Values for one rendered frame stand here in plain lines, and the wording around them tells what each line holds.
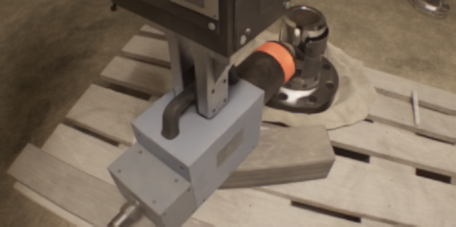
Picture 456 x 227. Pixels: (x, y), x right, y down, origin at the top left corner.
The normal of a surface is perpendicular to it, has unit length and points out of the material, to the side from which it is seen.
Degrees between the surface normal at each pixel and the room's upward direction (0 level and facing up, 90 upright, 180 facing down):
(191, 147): 0
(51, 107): 0
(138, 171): 0
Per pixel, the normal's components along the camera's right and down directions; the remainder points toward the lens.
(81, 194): 0.00, -0.68
